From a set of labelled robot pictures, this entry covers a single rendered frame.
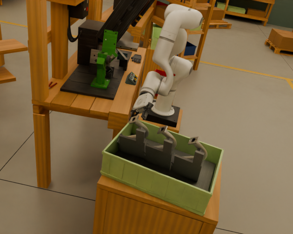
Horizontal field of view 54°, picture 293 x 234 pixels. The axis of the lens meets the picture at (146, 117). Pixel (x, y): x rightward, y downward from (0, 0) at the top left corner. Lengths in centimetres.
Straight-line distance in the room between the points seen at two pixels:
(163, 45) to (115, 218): 103
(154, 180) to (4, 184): 160
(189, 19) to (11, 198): 197
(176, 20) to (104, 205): 111
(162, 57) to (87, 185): 154
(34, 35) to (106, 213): 118
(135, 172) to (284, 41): 695
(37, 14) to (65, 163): 153
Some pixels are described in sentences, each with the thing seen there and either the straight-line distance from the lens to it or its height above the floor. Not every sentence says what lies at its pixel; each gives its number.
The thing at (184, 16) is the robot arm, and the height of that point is 165.
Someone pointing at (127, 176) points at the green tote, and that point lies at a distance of 161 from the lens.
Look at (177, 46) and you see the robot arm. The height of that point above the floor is 143.
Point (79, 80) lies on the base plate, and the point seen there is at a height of 90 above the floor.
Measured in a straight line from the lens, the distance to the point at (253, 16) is 1117.
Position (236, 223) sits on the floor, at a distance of 279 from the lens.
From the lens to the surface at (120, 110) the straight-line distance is 207.
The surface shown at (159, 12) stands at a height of 82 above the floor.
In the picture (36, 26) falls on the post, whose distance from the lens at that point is 197.
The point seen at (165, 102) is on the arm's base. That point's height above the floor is 99.
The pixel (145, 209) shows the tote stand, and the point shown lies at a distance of 167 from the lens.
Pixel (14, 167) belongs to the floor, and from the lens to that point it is 296.
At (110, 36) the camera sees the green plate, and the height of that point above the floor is 122.
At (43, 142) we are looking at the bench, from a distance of 238.
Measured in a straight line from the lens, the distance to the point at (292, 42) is 826.
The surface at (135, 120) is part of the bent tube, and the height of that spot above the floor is 118.
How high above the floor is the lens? 197
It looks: 32 degrees down
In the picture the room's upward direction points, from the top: 11 degrees clockwise
